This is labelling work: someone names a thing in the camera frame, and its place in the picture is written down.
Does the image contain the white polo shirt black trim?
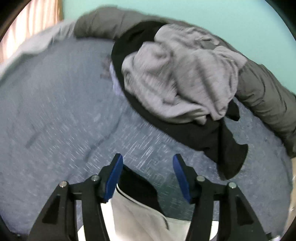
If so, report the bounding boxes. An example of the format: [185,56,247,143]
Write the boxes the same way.
[77,164,219,241]

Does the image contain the cream tufted headboard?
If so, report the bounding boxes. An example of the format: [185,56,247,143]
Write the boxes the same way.
[284,158,296,233]

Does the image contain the black garment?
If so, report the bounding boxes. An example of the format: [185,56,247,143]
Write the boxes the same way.
[111,21,248,180]

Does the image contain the dark grey rolled duvet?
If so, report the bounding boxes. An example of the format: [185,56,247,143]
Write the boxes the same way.
[74,6,295,158]

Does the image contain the blue striped garment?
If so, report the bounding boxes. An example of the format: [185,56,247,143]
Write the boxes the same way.
[109,62,125,97]

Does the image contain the grey crumpled garment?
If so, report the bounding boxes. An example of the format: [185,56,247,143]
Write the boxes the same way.
[121,24,247,125]

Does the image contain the light grey pillow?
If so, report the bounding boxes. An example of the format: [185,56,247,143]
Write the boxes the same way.
[1,20,76,80]

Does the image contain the pink curtain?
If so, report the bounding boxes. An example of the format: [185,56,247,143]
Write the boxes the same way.
[1,1,59,62]

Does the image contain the wooden window frame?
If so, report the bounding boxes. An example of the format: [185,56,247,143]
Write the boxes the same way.
[57,0,64,21]

